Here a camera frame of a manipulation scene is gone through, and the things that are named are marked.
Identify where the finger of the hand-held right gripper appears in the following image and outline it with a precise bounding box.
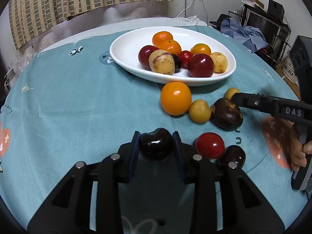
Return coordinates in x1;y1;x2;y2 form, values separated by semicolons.
231;92;276;114

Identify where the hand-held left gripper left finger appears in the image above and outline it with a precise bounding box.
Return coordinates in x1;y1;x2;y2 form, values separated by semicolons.
27;131;141;234

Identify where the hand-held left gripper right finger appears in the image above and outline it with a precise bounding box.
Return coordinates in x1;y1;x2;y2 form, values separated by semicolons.
172;131;285;234

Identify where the dark red cherry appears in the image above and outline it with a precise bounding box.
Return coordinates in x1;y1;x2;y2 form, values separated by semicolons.
218;145;246;169
171;54;182;74
138;128;174;161

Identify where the yellow spotted loquat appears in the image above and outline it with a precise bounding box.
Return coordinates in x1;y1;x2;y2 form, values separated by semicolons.
210;52;228;74

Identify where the red plum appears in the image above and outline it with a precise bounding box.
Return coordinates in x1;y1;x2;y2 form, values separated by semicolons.
187;54;214;78
138;45;160;69

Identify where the mandarin orange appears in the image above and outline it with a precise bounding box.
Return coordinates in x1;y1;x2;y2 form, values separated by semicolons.
190;43;212;56
152;31;173;47
159;40;182;56

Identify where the red cherry tomato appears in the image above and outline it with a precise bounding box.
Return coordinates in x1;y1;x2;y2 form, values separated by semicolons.
178;50;194;69

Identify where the purple-striped yellow pepino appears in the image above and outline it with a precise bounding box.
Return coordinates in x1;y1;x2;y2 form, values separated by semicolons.
149;49;175;75

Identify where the white oval plate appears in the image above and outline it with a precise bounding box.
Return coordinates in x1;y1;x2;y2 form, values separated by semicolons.
109;26;237;87

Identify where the person's right hand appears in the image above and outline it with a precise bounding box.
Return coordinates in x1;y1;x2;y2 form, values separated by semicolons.
290;123;312;171

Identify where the white printed bag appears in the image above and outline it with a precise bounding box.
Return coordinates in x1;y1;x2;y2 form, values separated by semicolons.
281;54;301;81

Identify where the small yellow longan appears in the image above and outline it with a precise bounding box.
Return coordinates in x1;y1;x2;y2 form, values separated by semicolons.
224;87;240;100
189;99;211;123

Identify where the bright red cherry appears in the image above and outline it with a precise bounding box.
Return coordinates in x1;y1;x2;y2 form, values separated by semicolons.
195;132;225;160

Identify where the smooth orange citrus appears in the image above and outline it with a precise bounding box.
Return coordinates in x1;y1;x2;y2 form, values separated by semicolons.
160;82;192;116

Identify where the black speaker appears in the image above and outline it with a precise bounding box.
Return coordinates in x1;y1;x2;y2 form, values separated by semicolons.
268;0;285;15

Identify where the blue clothes pile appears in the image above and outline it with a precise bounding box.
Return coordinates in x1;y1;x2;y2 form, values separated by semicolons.
221;18;269;52

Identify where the teal printed tablecloth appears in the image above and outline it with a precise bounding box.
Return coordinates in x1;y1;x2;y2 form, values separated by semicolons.
0;26;312;234

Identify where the brown cardboard piece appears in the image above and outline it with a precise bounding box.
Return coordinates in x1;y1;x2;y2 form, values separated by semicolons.
244;0;265;8

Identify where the clear plastic bag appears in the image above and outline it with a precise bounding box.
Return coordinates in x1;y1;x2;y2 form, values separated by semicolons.
14;46;35;74

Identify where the checked beige curtain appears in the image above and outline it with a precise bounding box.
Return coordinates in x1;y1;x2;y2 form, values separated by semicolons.
8;0;174;51

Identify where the white power cable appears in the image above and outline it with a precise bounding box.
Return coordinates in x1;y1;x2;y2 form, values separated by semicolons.
177;0;195;18

